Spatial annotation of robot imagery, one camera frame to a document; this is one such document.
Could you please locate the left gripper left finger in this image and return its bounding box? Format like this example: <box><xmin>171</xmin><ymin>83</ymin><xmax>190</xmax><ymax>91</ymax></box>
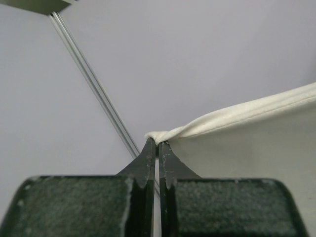
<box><xmin>0</xmin><ymin>138</ymin><xmax>156</xmax><ymax>237</ymax></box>

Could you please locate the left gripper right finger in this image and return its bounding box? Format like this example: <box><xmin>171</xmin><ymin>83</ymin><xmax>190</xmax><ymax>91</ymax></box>
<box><xmin>158</xmin><ymin>142</ymin><xmax>308</xmax><ymax>237</ymax></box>

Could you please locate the cream white t shirt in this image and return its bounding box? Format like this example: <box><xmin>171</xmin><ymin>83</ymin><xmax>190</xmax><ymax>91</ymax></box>
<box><xmin>146</xmin><ymin>83</ymin><xmax>316</xmax><ymax>236</ymax></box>

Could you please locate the left aluminium corner post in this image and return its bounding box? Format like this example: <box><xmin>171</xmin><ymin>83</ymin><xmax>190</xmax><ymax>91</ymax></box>
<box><xmin>49</xmin><ymin>12</ymin><xmax>140</xmax><ymax>158</ymax></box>

